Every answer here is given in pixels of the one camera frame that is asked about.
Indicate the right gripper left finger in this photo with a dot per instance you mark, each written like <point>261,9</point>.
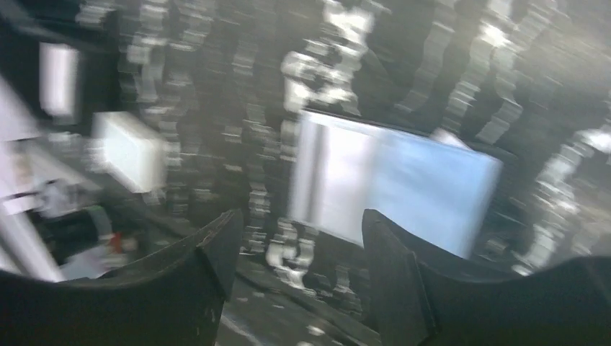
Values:
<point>174,296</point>

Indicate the white card stack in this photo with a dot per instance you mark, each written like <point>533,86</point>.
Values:
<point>130,151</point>

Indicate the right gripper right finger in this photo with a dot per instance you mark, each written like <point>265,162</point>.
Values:
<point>424,295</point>

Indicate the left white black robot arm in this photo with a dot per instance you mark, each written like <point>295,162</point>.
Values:
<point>53,226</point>

